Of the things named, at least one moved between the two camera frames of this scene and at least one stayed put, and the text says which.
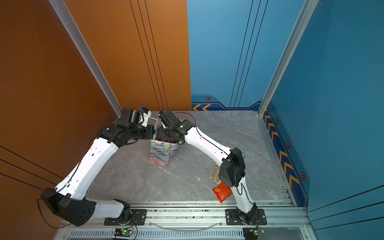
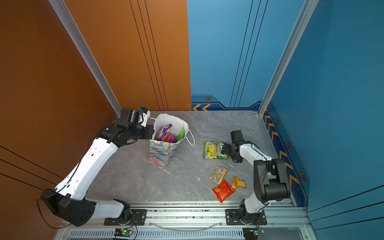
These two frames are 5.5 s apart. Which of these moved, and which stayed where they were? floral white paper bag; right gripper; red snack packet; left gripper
Moved: right gripper
Stayed: red snack packet; floral white paper bag; left gripper
